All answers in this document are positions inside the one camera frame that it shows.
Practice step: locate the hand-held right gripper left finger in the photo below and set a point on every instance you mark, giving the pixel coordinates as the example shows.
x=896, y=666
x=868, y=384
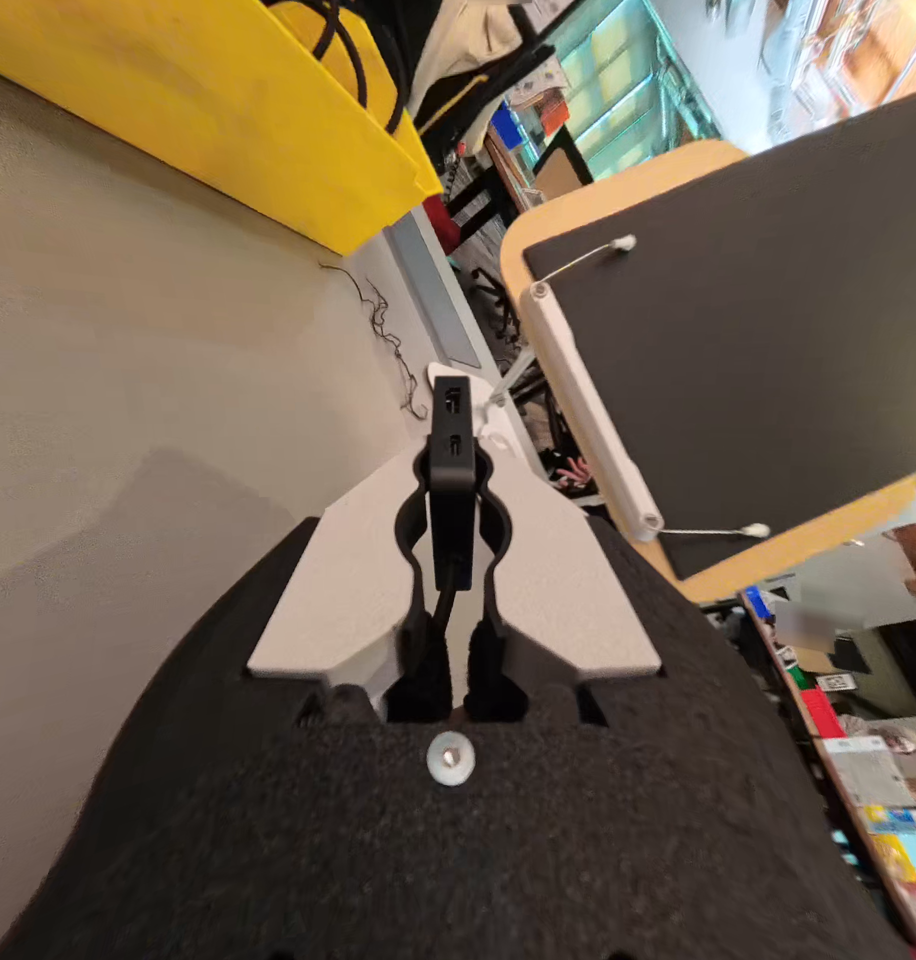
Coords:
x=331, y=600

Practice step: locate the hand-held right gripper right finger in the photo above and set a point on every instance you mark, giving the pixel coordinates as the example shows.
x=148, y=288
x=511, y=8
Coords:
x=578, y=600

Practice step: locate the yellow plastic bin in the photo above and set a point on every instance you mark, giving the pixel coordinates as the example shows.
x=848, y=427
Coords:
x=173, y=90

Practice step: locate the wooden-framed black panel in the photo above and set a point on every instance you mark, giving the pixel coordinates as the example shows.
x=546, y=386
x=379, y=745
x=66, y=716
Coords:
x=758, y=330

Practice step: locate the row of colourful boxes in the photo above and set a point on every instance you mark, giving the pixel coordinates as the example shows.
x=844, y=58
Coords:
x=871, y=780

